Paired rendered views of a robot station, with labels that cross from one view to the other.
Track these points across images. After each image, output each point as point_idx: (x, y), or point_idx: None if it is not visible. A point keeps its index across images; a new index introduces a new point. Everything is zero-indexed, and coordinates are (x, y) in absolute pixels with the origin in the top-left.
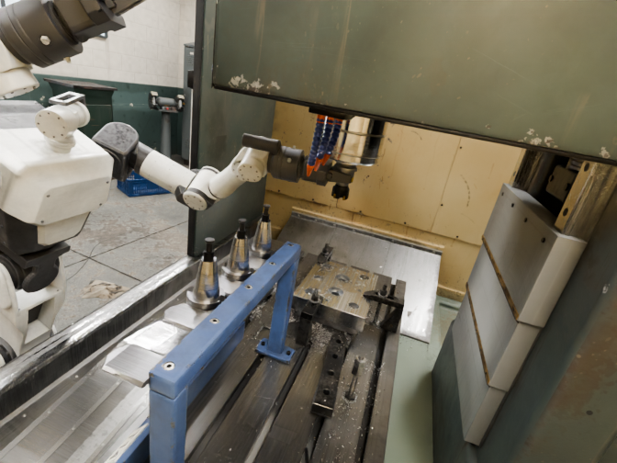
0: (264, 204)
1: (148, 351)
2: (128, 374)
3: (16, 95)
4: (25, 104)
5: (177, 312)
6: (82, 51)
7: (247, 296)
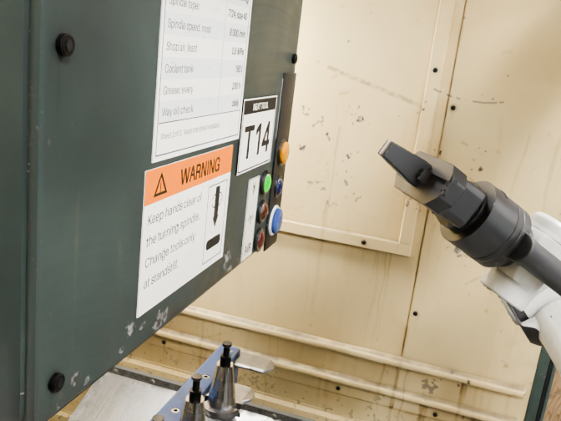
0: (161, 420)
1: (249, 365)
2: (253, 355)
3: (514, 307)
4: None
5: (241, 392)
6: (449, 240)
7: (176, 398)
